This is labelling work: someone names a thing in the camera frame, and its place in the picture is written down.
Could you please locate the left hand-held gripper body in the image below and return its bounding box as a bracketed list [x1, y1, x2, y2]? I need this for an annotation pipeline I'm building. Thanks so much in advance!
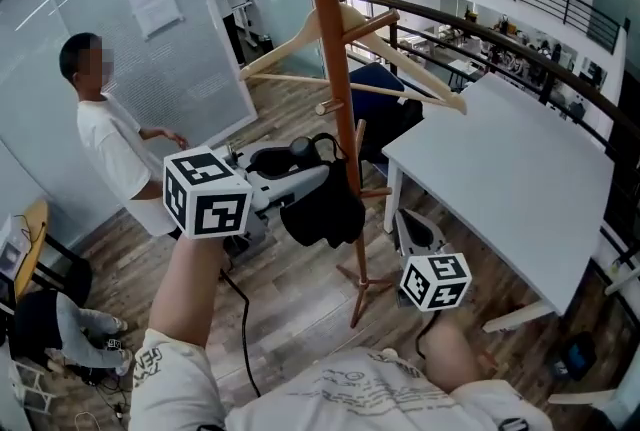
[163, 142, 272, 271]

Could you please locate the brown wooden coat rack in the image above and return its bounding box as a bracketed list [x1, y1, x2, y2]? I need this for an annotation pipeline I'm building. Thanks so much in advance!
[297, 0, 402, 329]

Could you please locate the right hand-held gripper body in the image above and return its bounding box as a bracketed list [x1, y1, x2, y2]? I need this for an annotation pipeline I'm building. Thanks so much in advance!
[394, 238, 473, 314]

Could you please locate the white rectangular table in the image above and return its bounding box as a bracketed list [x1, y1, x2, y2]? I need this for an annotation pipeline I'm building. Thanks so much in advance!
[381, 72, 616, 334]

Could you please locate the white rolling stand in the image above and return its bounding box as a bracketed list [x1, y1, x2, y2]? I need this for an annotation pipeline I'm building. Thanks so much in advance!
[225, 0, 262, 49]

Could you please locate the person's left forearm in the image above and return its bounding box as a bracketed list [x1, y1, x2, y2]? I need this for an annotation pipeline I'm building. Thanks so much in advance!
[148, 233, 227, 347]

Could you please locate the blue chair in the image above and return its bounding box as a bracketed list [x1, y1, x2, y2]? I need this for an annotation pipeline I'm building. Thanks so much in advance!
[348, 62, 406, 120]

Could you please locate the round wooden side table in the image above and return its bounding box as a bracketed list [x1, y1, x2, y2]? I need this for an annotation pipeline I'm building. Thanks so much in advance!
[12, 198, 51, 303]

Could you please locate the white paper notice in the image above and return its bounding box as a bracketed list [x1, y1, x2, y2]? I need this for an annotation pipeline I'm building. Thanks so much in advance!
[121, 0, 184, 41]

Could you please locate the light wooden clothes hanger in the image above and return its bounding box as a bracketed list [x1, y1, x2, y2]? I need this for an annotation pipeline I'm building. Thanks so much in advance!
[238, 1, 469, 117]

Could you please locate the dark curved balcony railing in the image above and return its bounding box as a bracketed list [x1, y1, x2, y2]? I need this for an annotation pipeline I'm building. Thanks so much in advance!
[337, 0, 640, 270]

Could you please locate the person's white printed shirt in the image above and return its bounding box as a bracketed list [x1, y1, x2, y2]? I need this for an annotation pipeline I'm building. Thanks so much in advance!
[128, 327, 552, 431]

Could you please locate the black chair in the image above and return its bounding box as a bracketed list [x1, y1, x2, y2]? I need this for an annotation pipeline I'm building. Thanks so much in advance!
[358, 97, 426, 166]

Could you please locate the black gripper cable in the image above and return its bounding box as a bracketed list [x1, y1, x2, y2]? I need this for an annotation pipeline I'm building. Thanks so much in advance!
[219, 267, 263, 399]
[415, 310, 442, 361]

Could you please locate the black bag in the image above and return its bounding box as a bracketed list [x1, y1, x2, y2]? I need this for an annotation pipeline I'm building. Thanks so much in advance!
[551, 330, 600, 382]

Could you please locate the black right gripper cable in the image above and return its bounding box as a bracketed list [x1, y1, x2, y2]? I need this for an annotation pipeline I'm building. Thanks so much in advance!
[415, 310, 442, 361]

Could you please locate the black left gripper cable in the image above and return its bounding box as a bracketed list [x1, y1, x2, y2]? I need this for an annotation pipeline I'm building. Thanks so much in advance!
[219, 267, 263, 399]

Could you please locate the person's right forearm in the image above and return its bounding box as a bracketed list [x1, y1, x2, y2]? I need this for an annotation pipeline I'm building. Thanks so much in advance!
[423, 317, 485, 394]

